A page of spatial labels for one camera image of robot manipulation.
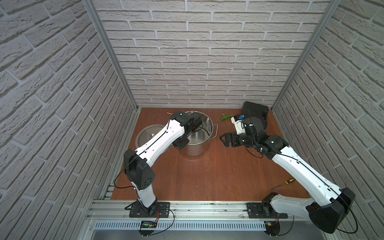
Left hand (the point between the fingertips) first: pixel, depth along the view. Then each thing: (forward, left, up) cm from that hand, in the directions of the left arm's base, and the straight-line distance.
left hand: (170, 140), depth 77 cm
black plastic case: (+35, -56, -11) cm, 67 cm away
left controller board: (-35, +10, -23) cm, 43 cm away
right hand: (0, -31, +5) cm, 31 cm away
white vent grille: (-35, +25, -20) cm, 48 cm away
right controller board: (-37, -50, -18) cm, 65 cm away
